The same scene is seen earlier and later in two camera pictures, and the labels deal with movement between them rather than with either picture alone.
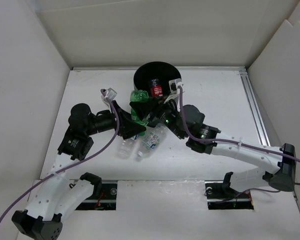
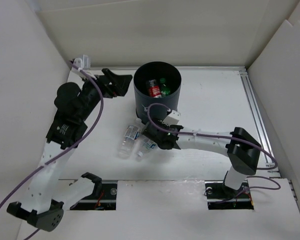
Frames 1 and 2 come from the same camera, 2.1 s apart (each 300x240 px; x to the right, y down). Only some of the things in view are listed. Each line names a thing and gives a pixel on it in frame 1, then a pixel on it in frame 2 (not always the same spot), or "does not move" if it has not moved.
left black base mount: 103,197 does not move
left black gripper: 128,126 → 120,83
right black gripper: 143,108 → 164,125
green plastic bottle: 136,95 → 165,91
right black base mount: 222,196 does not move
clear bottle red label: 156,88 does not move
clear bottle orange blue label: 126,148 does not move
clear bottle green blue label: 152,140 does not move
